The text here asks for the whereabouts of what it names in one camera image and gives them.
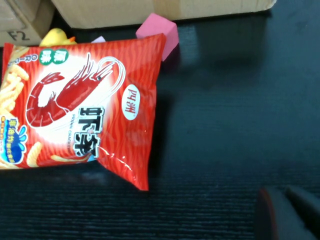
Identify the cardboard box with F2 print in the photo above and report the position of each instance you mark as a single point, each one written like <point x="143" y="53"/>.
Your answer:
<point x="15" y="20"/>

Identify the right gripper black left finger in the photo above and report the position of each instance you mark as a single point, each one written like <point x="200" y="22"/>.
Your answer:
<point x="275" y="220"/>

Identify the cardboard box with white label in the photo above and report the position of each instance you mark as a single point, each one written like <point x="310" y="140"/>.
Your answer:
<point x="150" y="10"/>

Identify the yellow rubber duck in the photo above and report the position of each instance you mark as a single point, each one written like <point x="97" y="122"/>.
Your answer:
<point x="56" y="37"/>

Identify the pale lilac foam cube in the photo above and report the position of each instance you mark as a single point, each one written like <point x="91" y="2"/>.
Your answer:
<point x="98" y="39"/>

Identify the pink foam cube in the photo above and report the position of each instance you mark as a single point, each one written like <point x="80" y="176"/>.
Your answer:
<point x="160" y="30"/>

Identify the red prawn cracker bag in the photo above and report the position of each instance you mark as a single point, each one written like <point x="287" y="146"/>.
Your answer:
<point x="75" y="100"/>

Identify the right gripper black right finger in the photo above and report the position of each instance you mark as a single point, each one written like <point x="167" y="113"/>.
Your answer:
<point x="307" y="207"/>

